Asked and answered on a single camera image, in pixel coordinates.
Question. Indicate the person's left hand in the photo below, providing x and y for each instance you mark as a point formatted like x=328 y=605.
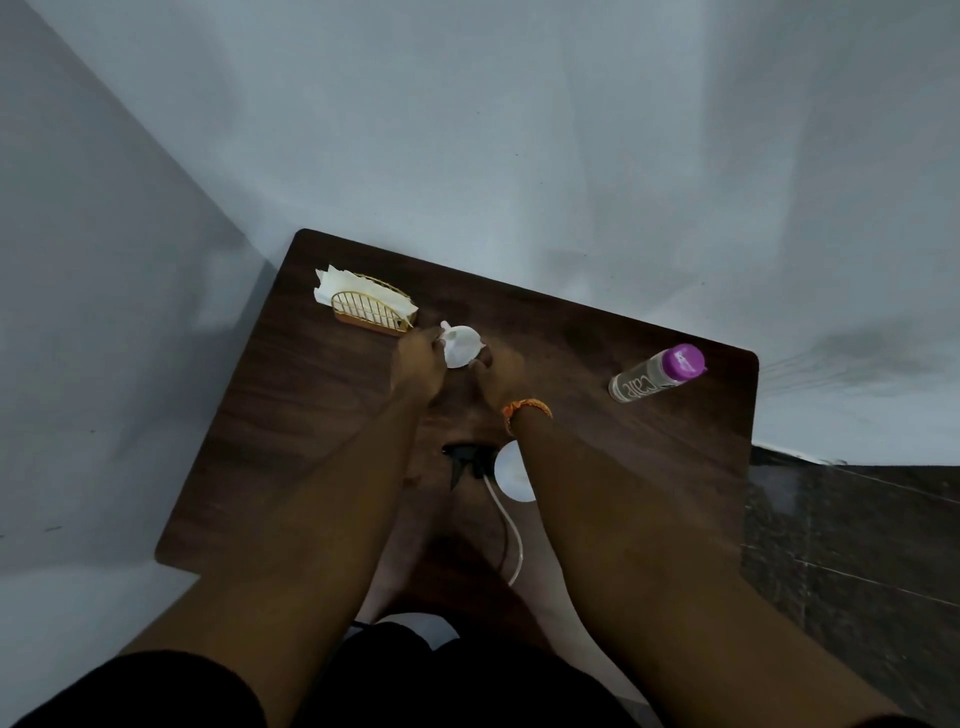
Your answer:
x=415 y=369

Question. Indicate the person's right fingers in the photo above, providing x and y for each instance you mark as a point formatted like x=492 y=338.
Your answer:
x=480 y=361

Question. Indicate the white round bottle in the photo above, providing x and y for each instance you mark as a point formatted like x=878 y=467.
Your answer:
x=513 y=472

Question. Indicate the white dip tube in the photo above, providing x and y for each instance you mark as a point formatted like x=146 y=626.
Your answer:
x=510 y=532

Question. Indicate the person's left fingers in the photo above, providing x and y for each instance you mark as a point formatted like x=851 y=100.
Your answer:
x=433 y=337

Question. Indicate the clear bottle with purple cap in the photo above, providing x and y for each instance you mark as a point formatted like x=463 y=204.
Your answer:
x=656 y=373

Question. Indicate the person's right forearm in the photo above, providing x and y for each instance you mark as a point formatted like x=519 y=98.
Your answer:
x=637 y=555

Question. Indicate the black spray trigger head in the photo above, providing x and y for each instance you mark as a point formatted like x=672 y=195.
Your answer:
x=466 y=459

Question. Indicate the white paper napkins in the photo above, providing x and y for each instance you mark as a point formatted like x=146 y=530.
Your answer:
x=339 y=281

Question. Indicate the black shirt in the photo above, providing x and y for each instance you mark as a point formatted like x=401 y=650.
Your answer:
x=465 y=682

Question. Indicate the person's right hand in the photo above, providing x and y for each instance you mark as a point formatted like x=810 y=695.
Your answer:
x=501 y=382

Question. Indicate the white plastic funnel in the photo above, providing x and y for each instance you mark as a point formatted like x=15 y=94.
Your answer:
x=460 y=346

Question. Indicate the orange thread wristband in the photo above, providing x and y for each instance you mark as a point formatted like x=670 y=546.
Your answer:
x=525 y=409

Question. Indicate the person's left forearm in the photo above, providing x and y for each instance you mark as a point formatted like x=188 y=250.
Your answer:
x=315 y=525

